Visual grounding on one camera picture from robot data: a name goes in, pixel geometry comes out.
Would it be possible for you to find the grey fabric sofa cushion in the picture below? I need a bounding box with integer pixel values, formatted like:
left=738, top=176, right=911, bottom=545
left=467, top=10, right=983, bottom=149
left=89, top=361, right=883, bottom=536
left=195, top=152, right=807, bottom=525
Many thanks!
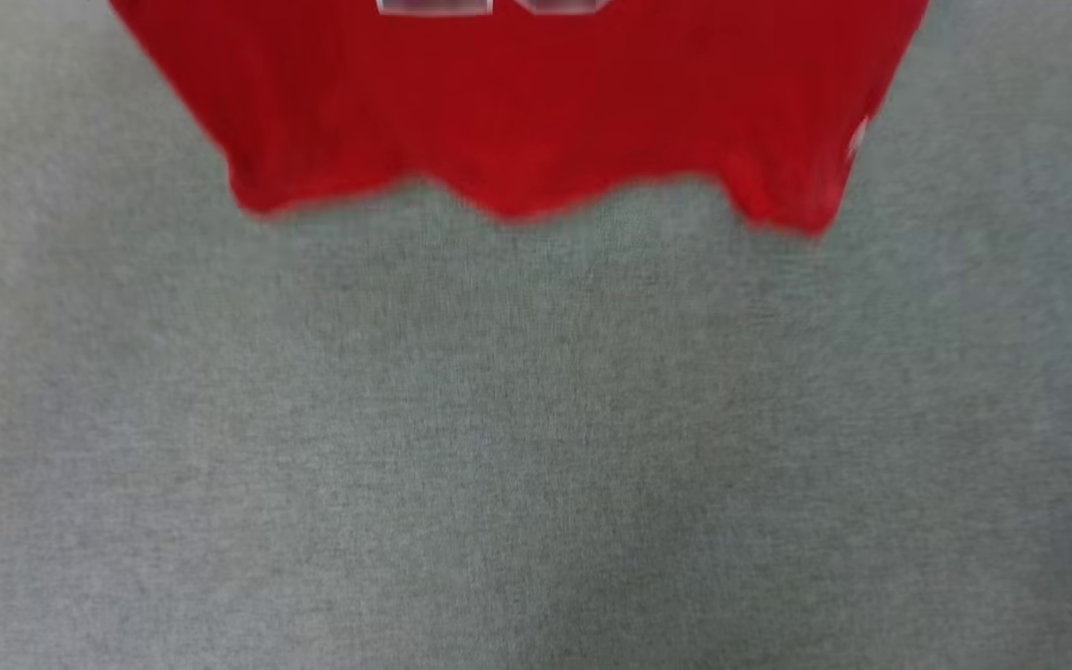
left=0, top=0, right=1072, bottom=670

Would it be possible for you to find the red and white jersey shirt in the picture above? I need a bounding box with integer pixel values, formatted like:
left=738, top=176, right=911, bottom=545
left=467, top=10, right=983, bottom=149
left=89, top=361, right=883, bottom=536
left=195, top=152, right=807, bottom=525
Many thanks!
left=108, top=0, right=930, bottom=239

